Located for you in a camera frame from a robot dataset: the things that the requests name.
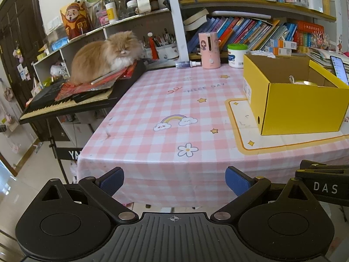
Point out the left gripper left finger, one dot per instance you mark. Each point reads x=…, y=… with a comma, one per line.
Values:
x=102, y=190

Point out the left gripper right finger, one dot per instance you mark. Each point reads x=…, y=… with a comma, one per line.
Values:
x=248, y=190

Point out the yellow tape roll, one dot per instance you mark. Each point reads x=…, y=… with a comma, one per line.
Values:
x=294, y=81

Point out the pink checked tablecloth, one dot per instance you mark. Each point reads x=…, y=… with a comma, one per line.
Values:
x=175, y=132

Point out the yellow cardboard box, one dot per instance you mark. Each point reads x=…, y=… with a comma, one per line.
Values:
x=280, y=107

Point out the black Yamaha keyboard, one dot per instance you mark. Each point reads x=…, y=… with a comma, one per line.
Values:
x=44, y=106

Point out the red paper stack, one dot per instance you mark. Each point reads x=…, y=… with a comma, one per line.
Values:
x=69, y=89

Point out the smartphone with lit screen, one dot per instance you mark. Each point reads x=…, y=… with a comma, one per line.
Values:
x=339, y=69

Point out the orange white fluffy cat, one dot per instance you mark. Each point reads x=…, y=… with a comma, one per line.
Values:
x=98, y=58

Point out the white jar green lid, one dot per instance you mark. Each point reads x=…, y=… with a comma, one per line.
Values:
x=236, y=54

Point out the small spray bottle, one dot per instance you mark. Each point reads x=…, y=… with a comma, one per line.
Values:
x=187, y=64

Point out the pink humidifier cylinder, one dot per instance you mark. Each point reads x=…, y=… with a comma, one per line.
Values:
x=209, y=50

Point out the white pen holder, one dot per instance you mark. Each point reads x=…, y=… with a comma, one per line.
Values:
x=167, y=52

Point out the row of colourful books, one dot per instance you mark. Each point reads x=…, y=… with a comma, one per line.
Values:
x=252, y=32

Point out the fortune god figure box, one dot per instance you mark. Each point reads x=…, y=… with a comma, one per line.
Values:
x=76, y=19

